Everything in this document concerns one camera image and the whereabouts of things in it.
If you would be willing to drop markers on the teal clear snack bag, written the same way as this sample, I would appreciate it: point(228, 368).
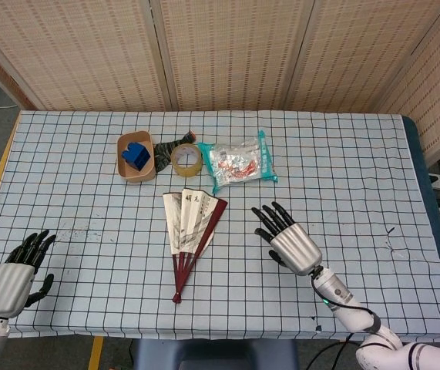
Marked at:
point(235, 165)

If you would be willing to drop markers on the dark camouflage cloth pouch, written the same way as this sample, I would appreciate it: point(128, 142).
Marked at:
point(162, 154)

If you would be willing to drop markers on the clear packing tape roll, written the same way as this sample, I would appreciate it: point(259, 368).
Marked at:
point(177, 168)

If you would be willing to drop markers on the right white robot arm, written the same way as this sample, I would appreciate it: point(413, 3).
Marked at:
point(343, 300)

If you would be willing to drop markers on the blue block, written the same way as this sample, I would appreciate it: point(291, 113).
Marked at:
point(136, 156)

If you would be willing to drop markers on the grey blue chair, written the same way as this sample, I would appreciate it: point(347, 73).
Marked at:
point(212, 356)

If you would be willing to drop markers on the white black grid tablecloth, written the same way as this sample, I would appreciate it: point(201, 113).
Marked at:
point(88, 216)

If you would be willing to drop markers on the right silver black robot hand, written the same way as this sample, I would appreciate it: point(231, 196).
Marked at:
point(294, 246)

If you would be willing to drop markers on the bamboo folding screen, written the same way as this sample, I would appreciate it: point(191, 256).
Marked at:
point(223, 54)

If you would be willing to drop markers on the paper folding fan red ribs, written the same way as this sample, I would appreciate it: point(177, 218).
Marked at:
point(189, 227)

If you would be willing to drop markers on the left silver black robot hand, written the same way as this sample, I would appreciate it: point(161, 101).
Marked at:
point(5, 285)

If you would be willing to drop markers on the blue table pad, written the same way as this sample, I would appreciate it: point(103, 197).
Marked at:
point(419, 154)

